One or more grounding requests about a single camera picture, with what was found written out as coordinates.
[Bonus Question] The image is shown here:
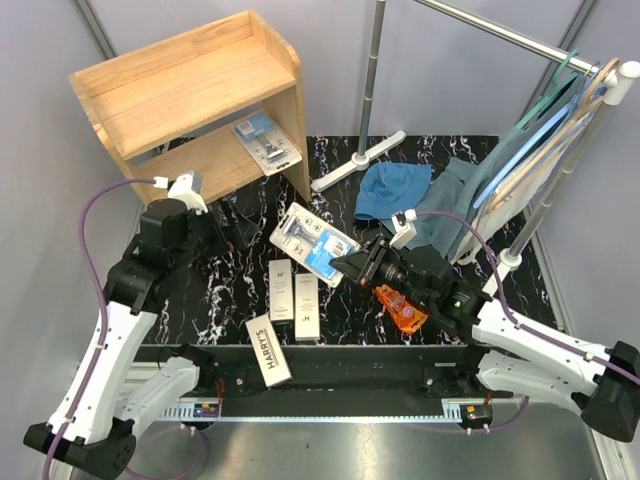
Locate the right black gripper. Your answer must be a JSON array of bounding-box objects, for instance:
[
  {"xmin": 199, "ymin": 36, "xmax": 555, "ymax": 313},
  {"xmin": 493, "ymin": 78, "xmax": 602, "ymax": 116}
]
[{"xmin": 330, "ymin": 234, "xmax": 433, "ymax": 308}]

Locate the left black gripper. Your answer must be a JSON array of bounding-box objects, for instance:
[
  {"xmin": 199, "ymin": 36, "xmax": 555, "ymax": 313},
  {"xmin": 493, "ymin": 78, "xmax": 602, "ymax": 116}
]
[{"xmin": 172, "ymin": 195, "xmax": 258, "ymax": 270}]

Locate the blue Gillette razor pack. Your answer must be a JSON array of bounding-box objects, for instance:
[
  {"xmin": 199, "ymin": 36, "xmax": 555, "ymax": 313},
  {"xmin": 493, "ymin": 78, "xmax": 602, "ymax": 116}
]
[{"xmin": 269, "ymin": 202, "xmax": 361, "ymax": 288}]

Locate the orange BIC razor pack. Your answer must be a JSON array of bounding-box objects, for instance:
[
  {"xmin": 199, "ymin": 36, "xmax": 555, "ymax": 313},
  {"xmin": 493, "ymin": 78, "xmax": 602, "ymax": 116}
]
[{"xmin": 375, "ymin": 285, "xmax": 429, "ymax": 334}]

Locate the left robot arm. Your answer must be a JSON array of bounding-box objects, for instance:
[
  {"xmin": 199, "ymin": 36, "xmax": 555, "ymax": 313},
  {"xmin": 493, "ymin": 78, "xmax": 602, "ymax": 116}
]
[{"xmin": 23, "ymin": 198, "xmax": 259, "ymax": 479}]

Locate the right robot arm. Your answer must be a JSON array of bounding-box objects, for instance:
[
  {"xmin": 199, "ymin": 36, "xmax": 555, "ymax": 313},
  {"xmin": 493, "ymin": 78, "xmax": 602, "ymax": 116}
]
[{"xmin": 330, "ymin": 236, "xmax": 639, "ymax": 443}]

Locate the wooden two-tier shelf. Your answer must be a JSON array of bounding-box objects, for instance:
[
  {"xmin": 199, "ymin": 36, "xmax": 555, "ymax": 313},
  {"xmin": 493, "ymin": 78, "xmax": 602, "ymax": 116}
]
[{"xmin": 69, "ymin": 10, "xmax": 311, "ymax": 204}]

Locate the white H box right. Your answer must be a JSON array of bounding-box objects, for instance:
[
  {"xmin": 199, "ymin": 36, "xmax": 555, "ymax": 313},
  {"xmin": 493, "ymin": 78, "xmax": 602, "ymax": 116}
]
[{"xmin": 294, "ymin": 273, "xmax": 320, "ymax": 341}]

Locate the white h box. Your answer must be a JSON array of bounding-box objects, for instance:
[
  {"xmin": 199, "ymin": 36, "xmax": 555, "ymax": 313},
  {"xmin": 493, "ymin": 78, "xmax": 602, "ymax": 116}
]
[
  {"xmin": 269, "ymin": 259, "xmax": 294, "ymax": 322},
  {"xmin": 294, "ymin": 273, "xmax": 320, "ymax": 341}
]

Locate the white H box left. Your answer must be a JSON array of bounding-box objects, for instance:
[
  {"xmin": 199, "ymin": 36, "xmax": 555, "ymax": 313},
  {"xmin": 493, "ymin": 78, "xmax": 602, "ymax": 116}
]
[{"xmin": 269, "ymin": 259, "xmax": 294, "ymax": 322}]

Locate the blue bucket hat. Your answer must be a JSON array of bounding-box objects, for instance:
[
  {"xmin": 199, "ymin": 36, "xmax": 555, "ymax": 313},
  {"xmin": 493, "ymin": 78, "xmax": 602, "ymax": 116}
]
[{"xmin": 354, "ymin": 162, "xmax": 432, "ymax": 220}]

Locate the blue razor blister pack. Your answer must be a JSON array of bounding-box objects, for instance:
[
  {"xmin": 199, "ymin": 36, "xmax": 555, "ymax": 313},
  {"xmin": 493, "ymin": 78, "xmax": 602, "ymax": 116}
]
[{"xmin": 231, "ymin": 113, "xmax": 302, "ymax": 176}]

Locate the grey-blue garment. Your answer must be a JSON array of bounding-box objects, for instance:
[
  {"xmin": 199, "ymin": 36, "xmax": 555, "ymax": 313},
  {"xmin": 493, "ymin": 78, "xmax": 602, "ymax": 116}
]
[{"xmin": 406, "ymin": 127, "xmax": 541, "ymax": 265}]

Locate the white Harry's box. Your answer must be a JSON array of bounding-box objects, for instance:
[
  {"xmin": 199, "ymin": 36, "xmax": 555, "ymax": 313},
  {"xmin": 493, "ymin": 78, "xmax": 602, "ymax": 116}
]
[{"xmin": 245, "ymin": 315, "xmax": 292, "ymax": 388}]

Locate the teal hanger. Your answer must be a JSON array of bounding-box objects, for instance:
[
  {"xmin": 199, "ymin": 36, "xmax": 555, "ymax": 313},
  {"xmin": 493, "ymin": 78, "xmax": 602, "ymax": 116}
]
[{"xmin": 516, "ymin": 48, "xmax": 580, "ymax": 129}]

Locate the blue hanger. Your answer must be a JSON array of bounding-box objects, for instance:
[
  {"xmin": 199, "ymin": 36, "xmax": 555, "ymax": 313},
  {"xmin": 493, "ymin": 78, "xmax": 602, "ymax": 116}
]
[{"xmin": 473, "ymin": 75, "xmax": 595, "ymax": 211}]

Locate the wooden hanger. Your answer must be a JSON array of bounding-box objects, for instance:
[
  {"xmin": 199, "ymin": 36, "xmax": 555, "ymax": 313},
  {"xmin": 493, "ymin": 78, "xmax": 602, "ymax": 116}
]
[{"xmin": 488, "ymin": 58, "xmax": 620, "ymax": 213}]

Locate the metal clothes rack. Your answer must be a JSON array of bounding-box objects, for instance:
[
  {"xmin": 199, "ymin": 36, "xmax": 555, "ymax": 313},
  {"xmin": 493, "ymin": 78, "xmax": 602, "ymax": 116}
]
[{"xmin": 290, "ymin": 1, "xmax": 639, "ymax": 316}]

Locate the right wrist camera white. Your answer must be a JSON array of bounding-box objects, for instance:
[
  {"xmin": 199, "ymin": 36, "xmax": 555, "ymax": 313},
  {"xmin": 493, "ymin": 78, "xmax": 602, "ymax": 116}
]
[{"xmin": 390, "ymin": 209, "xmax": 417, "ymax": 249}]

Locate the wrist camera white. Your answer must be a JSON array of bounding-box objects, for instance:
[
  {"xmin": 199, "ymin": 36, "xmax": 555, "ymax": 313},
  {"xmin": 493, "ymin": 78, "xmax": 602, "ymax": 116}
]
[
  {"xmin": 390, "ymin": 209, "xmax": 417, "ymax": 249},
  {"xmin": 153, "ymin": 171, "xmax": 208, "ymax": 215}
]

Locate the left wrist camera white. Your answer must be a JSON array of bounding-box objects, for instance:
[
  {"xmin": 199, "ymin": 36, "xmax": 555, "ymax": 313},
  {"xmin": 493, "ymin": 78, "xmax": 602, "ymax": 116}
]
[{"xmin": 153, "ymin": 171, "xmax": 208, "ymax": 215}]

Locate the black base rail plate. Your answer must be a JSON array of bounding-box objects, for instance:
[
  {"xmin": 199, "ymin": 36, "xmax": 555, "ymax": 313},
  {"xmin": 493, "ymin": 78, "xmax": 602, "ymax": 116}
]
[{"xmin": 144, "ymin": 342, "xmax": 576, "ymax": 419}]

